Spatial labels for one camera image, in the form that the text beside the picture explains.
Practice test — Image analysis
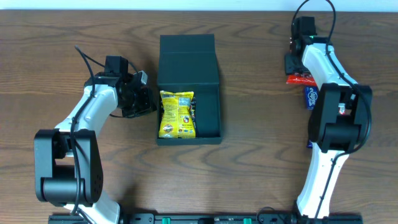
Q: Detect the blue Eclipse mint pack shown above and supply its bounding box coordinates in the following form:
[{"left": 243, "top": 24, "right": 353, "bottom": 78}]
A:
[{"left": 304, "top": 86, "right": 318, "bottom": 110}]

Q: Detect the purple Dairy Milk bar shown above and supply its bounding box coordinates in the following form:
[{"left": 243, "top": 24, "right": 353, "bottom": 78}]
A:
[{"left": 307, "top": 140, "right": 312, "bottom": 149}]

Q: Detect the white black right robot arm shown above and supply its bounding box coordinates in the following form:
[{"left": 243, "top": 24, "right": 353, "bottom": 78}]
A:
[{"left": 285, "top": 35, "right": 373, "bottom": 223}]

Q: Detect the black box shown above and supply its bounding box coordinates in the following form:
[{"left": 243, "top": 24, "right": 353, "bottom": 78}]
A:
[{"left": 155, "top": 34, "right": 222, "bottom": 146}]

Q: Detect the Haribo gummy bag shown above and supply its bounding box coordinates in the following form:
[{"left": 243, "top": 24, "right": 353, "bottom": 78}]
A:
[{"left": 190, "top": 97, "right": 197, "bottom": 130}]

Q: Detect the red candy bag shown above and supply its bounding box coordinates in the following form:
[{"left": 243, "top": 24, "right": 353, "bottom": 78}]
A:
[{"left": 286, "top": 73, "right": 317, "bottom": 86}]

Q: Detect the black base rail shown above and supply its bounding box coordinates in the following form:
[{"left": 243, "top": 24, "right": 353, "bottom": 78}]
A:
[{"left": 48, "top": 212, "right": 364, "bottom": 224}]

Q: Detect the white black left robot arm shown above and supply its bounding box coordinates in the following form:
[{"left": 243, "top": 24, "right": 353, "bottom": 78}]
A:
[{"left": 34, "top": 71, "right": 152, "bottom": 223}]

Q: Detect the yellow snack bag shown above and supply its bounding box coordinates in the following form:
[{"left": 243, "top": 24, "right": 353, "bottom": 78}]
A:
[{"left": 159, "top": 91, "right": 196, "bottom": 139}]

